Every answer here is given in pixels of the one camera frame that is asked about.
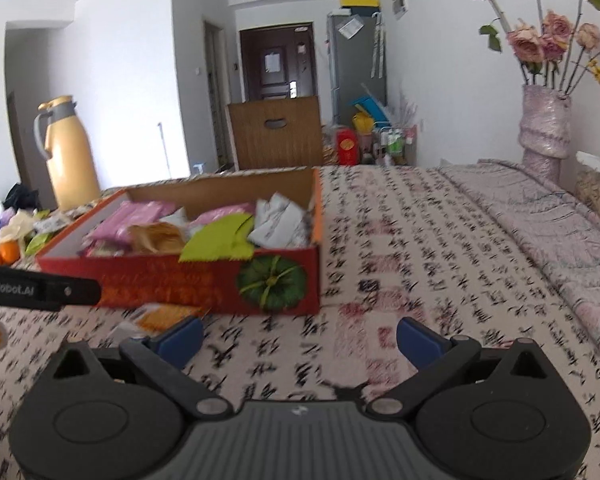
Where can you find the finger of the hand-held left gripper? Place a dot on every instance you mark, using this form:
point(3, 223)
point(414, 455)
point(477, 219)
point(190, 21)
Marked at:
point(77, 294)

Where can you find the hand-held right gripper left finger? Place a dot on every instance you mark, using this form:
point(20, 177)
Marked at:
point(180, 340)

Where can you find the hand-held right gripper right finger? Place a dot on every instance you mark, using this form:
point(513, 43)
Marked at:
point(417, 342)

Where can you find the red cardboard box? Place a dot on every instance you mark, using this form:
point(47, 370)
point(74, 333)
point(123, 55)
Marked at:
point(180, 280)

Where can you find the pink snack packet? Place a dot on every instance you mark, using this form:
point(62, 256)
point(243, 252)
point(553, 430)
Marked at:
point(130, 220)
point(225, 212)

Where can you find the tan cracker packet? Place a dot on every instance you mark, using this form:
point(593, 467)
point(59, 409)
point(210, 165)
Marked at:
point(155, 237)

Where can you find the long green snack packet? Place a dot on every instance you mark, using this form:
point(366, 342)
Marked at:
point(215, 240)

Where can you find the small green snack packet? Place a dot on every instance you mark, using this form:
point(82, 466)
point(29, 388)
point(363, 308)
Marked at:
point(37, 243)

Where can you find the calligraphy print tablecloth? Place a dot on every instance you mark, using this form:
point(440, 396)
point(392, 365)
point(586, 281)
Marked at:
point(430, 260)

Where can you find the black bag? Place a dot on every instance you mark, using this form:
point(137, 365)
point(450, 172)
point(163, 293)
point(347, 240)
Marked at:
point(21, 196)

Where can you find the yellow thermos jug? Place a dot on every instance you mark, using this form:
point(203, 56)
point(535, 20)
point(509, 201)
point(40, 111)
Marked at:
point(72, 165)

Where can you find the pink quilted cloth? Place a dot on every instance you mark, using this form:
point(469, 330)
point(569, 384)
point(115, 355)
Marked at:
point(545, 220)

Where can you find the red gift box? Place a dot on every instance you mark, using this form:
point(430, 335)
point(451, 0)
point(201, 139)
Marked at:
point(346, 146)

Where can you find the yellow plastic container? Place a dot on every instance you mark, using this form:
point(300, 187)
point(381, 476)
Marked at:
point(362, 122)

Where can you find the dried lavender bunch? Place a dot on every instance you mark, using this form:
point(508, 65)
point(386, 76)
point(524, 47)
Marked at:
point(404, 107)

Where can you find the blue dustpan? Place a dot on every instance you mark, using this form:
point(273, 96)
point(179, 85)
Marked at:
point(372, 108)

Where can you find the glass snack jar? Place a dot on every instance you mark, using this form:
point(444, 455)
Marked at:
point(597, 185)

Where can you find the pink textured vase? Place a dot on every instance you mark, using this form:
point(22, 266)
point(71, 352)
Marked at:
point(545, 130)

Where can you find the grey fridge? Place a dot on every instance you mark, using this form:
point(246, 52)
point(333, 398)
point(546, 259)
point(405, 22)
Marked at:
point(352, 75)

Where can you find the white folded umbrella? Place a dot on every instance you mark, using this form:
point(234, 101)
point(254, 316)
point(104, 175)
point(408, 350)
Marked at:
point(378, 45)

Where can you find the dark brown door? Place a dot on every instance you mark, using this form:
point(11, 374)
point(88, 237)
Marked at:
point(275, 42)

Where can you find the paper sheet on fridge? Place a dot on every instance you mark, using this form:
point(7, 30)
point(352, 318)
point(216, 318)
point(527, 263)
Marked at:
point(351, 27)

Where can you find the dried rose bouquet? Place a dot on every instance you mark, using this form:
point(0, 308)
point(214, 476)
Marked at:
point(550, 35)

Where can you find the yellow box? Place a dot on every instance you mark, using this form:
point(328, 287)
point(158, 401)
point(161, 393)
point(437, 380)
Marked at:
point(361, 2)

